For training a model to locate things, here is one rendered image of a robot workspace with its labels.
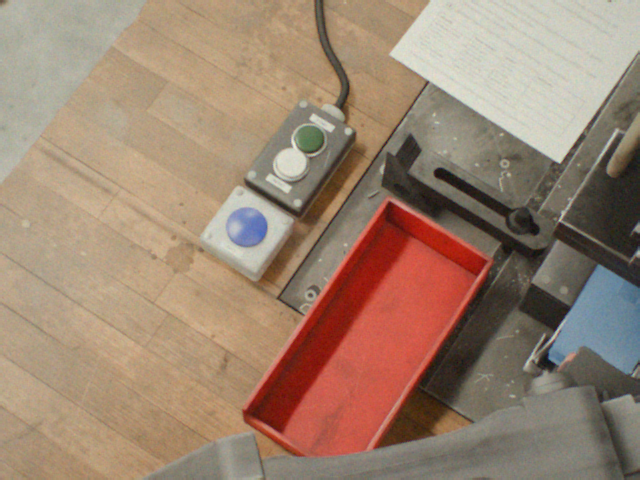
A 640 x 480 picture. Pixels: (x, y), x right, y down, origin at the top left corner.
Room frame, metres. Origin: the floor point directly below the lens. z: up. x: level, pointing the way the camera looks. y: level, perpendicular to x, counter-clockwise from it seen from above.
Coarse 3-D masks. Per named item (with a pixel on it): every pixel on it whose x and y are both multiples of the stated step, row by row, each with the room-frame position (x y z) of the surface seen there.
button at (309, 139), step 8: (304, 128) 0.55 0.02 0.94; (312, 128) 0.55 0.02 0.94; (296, 136) 0.54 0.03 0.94; (304, 136) 0.54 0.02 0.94; (312, 136) 0.54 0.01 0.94; (320, 136) 0.54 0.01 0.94; (296, 144) 0.53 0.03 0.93; (304, 144) 0.53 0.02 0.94; (312, 144) 0.53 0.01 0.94; (320, 144) 0.53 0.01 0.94; (304, 152) 0.52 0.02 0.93; (312, 152) 0.52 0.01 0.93
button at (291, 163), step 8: (288, 152) 0.52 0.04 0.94; (296, 152) 0.52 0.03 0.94; (280, 160) 0.51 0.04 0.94; (288, 160) 0.51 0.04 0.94; (296, 160) 0.51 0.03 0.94; (304, 160) 0.51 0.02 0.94; (280, 168) 0.50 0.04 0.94; (288, 168) 0.50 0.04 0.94; (296, 168) 0.50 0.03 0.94; (304, 168) 0.50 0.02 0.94; (288, 176) 0.50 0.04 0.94; (296, 176) 0.50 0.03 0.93
